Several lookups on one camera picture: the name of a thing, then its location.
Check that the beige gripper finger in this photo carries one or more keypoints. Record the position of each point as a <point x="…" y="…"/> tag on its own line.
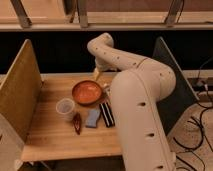
<point x="96" y="74"/>

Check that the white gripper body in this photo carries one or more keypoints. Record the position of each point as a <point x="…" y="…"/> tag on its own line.
<point x="103" y="66"/>

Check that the orange ceramic bowl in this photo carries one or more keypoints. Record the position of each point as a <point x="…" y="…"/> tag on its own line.
<point x="86" y="92"/>

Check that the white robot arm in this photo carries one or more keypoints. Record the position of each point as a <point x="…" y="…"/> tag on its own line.
<point x="140" y="83"/>

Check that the black white striped block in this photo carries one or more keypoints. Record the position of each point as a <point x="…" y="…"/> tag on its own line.
<point x="107" y="114"/>

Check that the blue sponge block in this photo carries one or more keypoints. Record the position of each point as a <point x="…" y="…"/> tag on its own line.
<point x="92" y="118"/>

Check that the clear plastic cup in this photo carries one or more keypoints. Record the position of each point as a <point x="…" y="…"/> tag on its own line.
<point x="66" y="108"/>

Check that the dark red pepper toy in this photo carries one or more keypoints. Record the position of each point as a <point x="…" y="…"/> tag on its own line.
<point x="77" y="121"/>

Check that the left wooden side panel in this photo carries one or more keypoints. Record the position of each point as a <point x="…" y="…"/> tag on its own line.
<point x="19" y="92"/>

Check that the wooden shelf with brackets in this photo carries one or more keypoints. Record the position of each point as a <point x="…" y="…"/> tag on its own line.
<point x="105" y="15"/>

